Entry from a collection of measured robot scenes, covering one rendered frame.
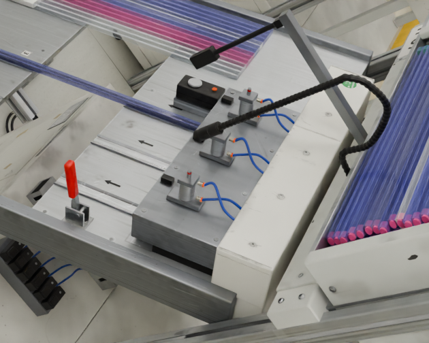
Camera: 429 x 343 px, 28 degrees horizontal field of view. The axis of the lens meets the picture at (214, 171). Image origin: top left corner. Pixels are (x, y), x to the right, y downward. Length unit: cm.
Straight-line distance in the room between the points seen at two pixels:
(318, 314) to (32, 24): 86
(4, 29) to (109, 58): 133
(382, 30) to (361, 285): 221
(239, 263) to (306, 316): 13
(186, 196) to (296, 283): 21
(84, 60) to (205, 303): 177
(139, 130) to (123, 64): 157
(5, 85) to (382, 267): 77
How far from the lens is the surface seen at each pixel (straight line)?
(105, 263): 122
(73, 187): 121
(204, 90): 143
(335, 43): 167
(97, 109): 194
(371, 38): 308
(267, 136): 134
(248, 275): 113
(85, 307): 178
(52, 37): 162
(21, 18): 167
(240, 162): 128
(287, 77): 157
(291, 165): 126
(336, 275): 102
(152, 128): 141
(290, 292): 109
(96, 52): 290
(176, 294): 119
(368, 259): 99
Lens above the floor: 198
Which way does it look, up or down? 39 degrees down
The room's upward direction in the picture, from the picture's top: 71 degrees clockwise
